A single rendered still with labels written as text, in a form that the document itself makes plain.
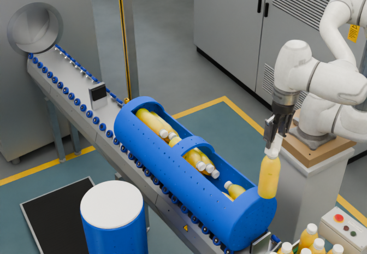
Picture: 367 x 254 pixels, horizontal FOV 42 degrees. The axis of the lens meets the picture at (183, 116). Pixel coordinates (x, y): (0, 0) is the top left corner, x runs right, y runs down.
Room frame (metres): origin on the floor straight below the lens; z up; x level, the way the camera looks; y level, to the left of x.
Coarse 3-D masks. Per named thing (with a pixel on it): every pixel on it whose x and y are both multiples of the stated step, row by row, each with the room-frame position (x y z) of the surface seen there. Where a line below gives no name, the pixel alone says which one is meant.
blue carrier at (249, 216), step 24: (144, 96) 1.96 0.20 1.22; (120, 120) 1.83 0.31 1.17; (168, 120) 1.94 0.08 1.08; (144, 144) 1.66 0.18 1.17; (192, 144) 1.58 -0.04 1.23; (168, 168) 1.50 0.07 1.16; (192, 168) 1.45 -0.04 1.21; (216, 168) 1.62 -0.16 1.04; (192, 192) 1.36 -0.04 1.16; (216, 192) 1.31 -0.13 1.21; (216, 216) 1.23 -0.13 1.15; (240, 216) 1.19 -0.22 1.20; (264, 216) 1.28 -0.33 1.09; (240, 240) 1.20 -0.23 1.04
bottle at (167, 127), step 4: (152, 112) 1.93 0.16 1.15; (156, 116) 1.89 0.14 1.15; (160, 120) 1.86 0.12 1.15; (164, 124) 1.83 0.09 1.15; (168, 124) 1.83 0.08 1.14; (168, 128) 1.80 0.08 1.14; (172, 128) 1.81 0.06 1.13; (168, 132) 1.78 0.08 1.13; (172, 132) 1.78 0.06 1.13; (168, 136) 1.77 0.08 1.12
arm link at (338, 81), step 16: (336, 16) 1.59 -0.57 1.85; (320, 32) 1.53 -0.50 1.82; (336, 32) 1.47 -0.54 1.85; (336, 48) 1.38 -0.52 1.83; (320, 64) 1.23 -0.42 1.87; (336, 64) 1.22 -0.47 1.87; (352, 64) 1.24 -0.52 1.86; (320, 80) 1.18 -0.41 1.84; (336, 80) 1.16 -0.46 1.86; (352, 80) 1.15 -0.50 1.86; (320, 96) 1.17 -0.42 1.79; (336, 96) 1.14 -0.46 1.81; (352, 96) 1.13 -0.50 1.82
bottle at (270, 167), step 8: (264, 160) 1.26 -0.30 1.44; (272, 160) 1.25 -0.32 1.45; (264, 168) 1.24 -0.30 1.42; (272, 168) 1.23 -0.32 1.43; (280, 168) 1.25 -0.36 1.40; (264, 176) 1.23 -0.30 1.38; (272, 176) 1.22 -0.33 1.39; (264, 184) 1.23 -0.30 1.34; (272, 184) 1.22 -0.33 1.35; (264, 192) 1.22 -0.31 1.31; (272, 192) 1.22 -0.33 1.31
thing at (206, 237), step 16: (32, 64) 2.76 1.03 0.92; (48, 80) 2.57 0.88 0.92; (64, 96) 2.38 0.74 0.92; (80, 112) 2.22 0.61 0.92; (96, 128) 2.07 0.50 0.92; (112, 144) 1.93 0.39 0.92; (128, 160) 1.80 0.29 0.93; (144, 176) 1.68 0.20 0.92; (160, 192) 1.58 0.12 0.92; (176, 208) 1.47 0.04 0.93; (192, 224) 1.38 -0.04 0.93; (208, 240) 1.29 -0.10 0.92
